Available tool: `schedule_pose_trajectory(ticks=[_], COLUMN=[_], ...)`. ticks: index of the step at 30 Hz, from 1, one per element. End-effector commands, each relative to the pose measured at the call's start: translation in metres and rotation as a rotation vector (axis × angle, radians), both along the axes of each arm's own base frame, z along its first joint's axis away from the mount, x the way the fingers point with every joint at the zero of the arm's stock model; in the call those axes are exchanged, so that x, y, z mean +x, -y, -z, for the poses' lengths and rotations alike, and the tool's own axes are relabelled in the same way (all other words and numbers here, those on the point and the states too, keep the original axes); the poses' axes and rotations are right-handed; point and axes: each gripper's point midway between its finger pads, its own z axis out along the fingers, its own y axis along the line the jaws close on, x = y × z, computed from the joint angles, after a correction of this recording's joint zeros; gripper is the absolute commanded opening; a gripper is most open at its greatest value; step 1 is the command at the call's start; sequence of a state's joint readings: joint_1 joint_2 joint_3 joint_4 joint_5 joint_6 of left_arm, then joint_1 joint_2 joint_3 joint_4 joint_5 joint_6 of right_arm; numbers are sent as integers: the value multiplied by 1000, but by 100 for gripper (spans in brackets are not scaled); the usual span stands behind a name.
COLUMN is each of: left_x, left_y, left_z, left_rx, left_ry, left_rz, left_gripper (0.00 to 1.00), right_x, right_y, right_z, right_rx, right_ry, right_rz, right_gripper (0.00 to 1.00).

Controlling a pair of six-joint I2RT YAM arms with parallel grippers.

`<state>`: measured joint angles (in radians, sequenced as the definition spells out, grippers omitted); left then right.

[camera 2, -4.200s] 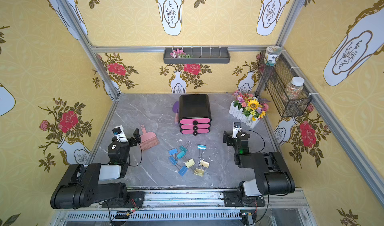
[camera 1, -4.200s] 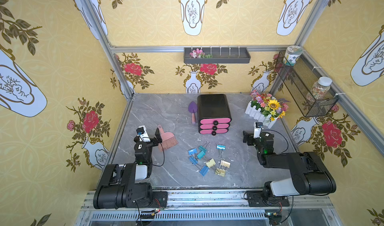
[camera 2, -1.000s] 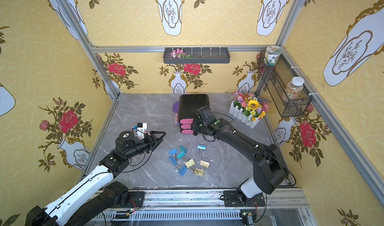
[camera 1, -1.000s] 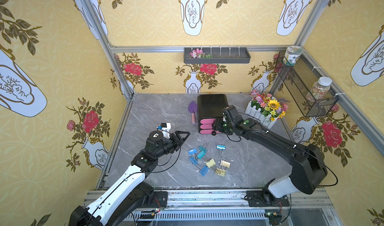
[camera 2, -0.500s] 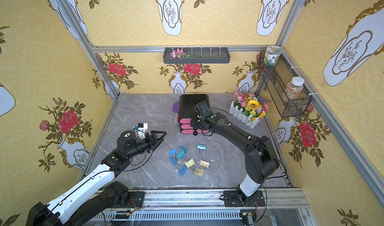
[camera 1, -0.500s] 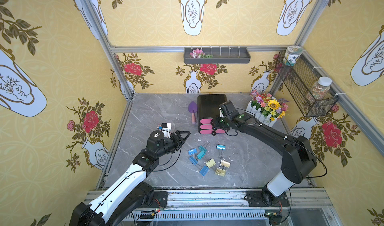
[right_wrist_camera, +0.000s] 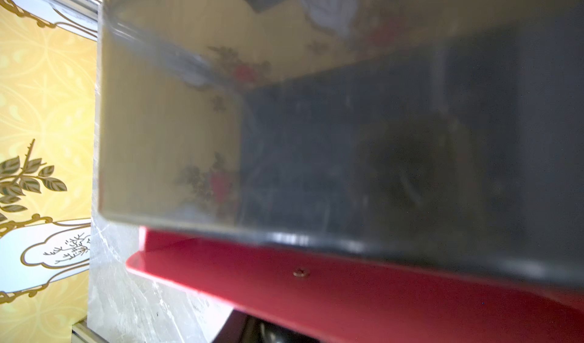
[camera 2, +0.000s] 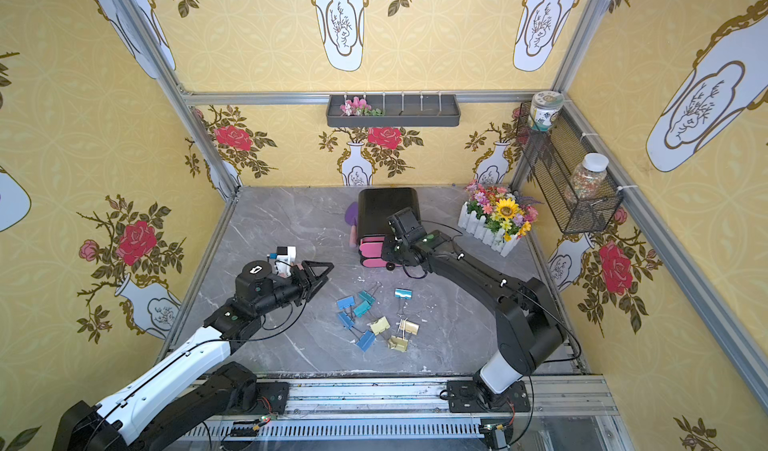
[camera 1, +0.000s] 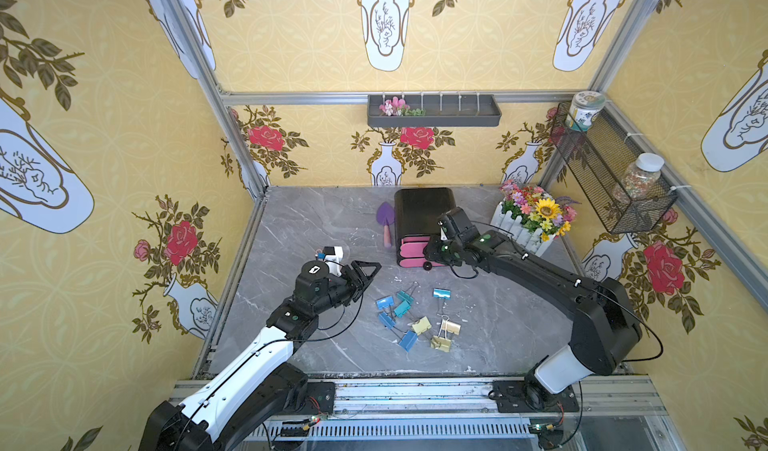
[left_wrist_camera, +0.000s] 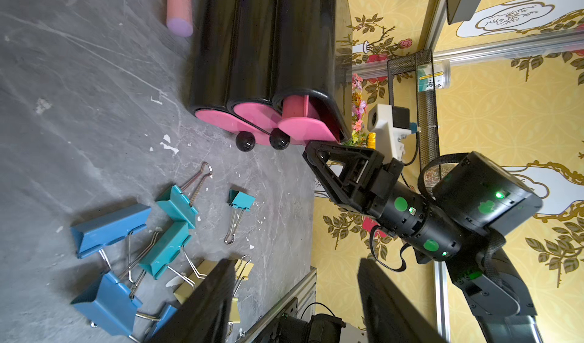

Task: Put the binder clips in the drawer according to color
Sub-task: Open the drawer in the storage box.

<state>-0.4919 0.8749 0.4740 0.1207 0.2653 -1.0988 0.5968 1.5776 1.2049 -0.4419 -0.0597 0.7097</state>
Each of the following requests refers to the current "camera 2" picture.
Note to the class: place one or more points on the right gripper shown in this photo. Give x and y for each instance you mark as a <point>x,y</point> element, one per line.
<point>395,249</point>

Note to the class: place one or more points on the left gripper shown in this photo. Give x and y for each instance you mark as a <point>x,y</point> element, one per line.
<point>305,278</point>

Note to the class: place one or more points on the black pink drawer cabinet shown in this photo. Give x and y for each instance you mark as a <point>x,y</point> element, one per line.
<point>375,206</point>

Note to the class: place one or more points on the teal binder clip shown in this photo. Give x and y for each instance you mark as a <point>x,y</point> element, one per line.
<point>362,309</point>
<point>403,293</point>
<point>367,297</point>

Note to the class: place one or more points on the yellow binder clip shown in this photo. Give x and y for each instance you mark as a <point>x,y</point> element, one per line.
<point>408,327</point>
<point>379,326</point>

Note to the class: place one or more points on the gold binder clip bottom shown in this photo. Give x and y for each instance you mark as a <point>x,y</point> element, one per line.
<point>397,343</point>

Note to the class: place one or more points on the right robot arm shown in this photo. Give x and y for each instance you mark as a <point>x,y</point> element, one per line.
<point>529,327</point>

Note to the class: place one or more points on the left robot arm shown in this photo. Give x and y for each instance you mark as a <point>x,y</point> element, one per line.
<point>197,380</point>

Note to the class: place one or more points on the blue binder clip upper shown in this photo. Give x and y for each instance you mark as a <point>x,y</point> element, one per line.
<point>346,303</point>

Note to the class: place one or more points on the blue binder clip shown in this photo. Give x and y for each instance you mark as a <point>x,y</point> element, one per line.
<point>366,340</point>
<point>346,303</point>
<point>346,320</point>

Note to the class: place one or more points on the blue binder clip middle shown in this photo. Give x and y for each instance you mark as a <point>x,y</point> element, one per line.
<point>346,320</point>

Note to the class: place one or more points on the blue binder clip lower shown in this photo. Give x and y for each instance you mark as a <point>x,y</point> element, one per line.
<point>366,340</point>

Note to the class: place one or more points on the purple toy shovel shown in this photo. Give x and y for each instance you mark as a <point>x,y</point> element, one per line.
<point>351,218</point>

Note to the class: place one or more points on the flower planter white fence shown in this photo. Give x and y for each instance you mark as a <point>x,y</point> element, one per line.
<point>496,216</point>

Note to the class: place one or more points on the pink flowers on shelf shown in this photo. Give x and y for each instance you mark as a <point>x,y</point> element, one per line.
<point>359,107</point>

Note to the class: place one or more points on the clear jar white lid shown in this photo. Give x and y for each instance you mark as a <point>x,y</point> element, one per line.
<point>587,177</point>

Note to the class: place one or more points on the jar with green label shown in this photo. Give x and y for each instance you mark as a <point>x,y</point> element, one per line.
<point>544,109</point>

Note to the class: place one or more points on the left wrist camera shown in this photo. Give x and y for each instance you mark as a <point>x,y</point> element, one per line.
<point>283,259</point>

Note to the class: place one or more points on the grey wall shelf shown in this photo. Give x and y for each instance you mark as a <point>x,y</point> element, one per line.
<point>400,109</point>

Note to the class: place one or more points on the black wire basket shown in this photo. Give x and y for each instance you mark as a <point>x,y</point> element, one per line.
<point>550,159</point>

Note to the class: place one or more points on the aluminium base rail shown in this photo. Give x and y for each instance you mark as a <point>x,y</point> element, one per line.
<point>435,407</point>

